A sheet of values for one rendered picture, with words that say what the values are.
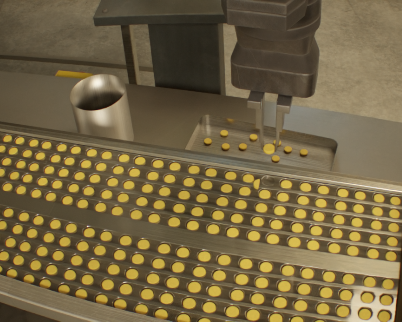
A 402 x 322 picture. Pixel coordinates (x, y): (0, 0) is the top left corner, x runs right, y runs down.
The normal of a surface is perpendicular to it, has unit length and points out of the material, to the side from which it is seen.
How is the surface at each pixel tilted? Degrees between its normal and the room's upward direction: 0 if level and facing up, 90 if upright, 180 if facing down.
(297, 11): 90
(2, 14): 0
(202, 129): 0
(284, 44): 98
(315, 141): 90
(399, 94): 0
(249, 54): 87
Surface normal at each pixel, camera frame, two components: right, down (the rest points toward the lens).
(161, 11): -0.04, -0.70
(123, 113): 0.90, 0.28
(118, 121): 0.76, 0.44
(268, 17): -0.25, 0.70
